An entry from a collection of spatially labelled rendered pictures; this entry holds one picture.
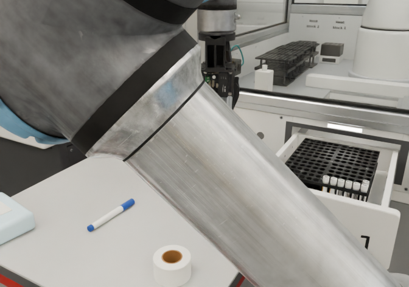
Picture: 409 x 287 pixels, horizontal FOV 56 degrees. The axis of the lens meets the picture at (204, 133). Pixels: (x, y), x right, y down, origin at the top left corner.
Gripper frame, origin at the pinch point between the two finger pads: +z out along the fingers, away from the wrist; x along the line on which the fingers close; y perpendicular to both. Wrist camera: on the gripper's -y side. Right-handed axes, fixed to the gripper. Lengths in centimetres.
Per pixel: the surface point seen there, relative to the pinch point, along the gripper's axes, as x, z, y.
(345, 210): 23.0, 6.8, 20.8
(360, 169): 30.7, 8.1, 2.2
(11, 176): -79, 38, -41
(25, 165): -70, 31, -37
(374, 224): 27.3, 8.0, 22.7
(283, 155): 15.7, 10.0, -7.4
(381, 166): 39.8, 13.3, -10.3
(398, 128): 41.0, 2.3, -7.9
